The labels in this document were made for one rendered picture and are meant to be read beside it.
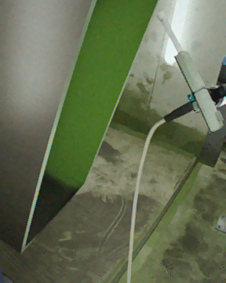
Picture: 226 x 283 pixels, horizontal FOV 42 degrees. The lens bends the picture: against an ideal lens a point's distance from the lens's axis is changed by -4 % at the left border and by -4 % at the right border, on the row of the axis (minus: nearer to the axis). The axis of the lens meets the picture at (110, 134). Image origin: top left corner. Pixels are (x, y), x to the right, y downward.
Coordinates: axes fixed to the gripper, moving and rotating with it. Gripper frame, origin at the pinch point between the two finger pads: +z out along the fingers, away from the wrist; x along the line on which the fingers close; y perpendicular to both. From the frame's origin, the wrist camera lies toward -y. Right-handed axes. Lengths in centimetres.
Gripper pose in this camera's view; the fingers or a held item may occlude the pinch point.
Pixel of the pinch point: (195, 102)
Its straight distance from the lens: 112.8
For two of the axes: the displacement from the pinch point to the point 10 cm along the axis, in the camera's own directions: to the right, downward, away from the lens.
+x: -3.9, -9.2, 0.7
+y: -6.2, 3.1, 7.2
